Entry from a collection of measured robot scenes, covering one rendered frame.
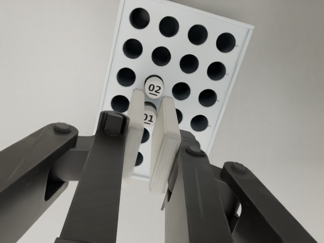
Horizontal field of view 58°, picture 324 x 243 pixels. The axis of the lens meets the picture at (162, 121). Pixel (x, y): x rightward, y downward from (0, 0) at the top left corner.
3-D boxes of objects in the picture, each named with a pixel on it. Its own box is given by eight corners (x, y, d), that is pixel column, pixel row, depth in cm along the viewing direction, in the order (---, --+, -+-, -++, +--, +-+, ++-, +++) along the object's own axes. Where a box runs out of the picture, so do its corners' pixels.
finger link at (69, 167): (112, 194, 11) (33, 178, 11) (122, 141, 16) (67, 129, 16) (120, 160, 11) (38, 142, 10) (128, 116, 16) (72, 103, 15)
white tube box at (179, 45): (190, 167, 26) (196, 192, 22) (95, 146, 25) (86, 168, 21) (238, 24, 22) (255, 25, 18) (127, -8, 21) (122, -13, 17)
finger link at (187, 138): (179, 172, 11) (252, 189, 11) (172, 126, 16) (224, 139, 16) (168, 204, 12) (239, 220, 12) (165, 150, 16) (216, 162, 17)
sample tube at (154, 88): (158, 85, 23) (160, 101, 18) (143, 81, 23) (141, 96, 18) (163, 70, 22) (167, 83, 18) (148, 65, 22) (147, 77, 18)
